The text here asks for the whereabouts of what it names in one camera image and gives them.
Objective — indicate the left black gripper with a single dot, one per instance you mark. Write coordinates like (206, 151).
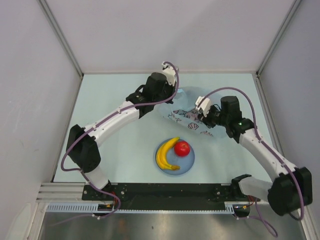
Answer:
(171, 89)

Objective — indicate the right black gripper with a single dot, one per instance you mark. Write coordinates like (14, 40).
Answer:
(205, 120)

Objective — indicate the blue cartoon plastic bag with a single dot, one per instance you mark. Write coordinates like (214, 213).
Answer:
(183, 112)

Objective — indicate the red fake apple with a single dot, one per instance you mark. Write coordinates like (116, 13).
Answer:
(182, 148)

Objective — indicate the yellow fake banana bunch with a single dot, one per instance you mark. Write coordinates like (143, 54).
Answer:
(161, 155)

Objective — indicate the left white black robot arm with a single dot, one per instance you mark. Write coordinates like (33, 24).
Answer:
(84, 142)

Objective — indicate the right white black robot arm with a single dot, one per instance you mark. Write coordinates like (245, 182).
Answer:
(290, 187)

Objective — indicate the blue round plate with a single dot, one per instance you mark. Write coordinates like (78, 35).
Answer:
(186, 163)

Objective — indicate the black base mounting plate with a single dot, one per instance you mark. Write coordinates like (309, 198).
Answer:
(175, 203)

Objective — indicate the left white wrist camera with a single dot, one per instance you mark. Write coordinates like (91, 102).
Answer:
(170, 73)

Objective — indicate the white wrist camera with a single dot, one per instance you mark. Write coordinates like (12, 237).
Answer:
(203, 105)
(170, 73)

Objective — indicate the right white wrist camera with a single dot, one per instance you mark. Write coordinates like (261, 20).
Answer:
(203, 105)

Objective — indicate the right aluminium side rail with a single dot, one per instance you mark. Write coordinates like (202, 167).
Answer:
(274, 136)

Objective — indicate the grey slotted cable duct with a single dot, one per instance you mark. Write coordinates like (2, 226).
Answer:
(101, 208)

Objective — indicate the right aluminium corner post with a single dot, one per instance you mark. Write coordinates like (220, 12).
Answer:
(279, 35)

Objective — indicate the aluminium corner post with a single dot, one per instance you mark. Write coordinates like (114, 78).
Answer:
(279, 35)
(49, 15)

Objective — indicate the left aluminium corner post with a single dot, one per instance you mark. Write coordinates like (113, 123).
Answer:
(49, 15)

